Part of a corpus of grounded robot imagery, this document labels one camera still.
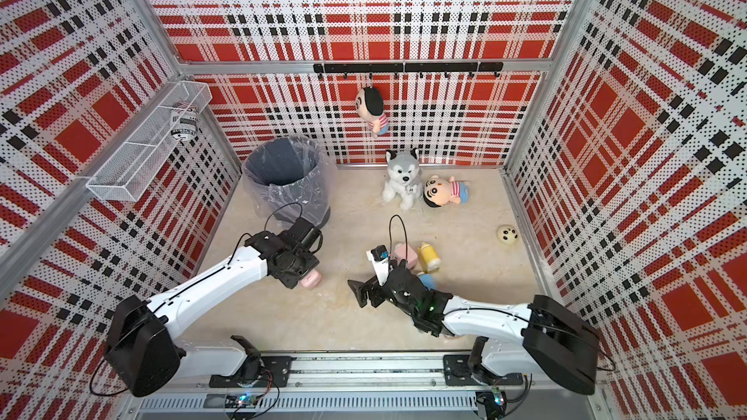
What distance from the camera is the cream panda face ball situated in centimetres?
98

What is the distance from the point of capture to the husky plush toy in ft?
3.21

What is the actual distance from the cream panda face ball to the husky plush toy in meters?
0.33
